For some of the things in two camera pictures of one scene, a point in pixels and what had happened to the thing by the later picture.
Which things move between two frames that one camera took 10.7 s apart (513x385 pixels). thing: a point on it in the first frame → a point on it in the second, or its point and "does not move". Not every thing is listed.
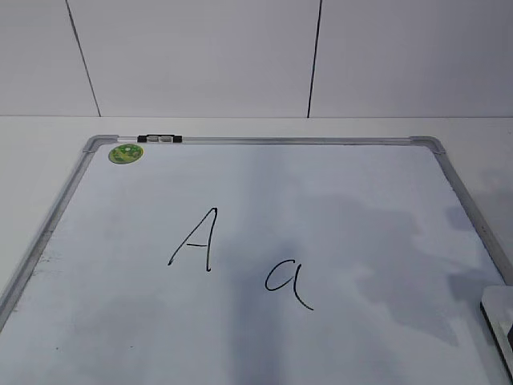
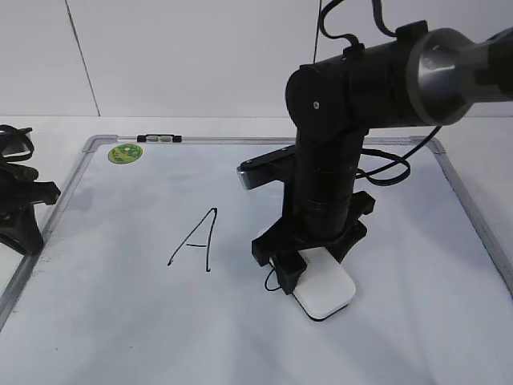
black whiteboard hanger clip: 163,138 does not move
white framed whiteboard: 258,261 does not move
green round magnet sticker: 123,154 does not move
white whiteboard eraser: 497,305 → 326,286
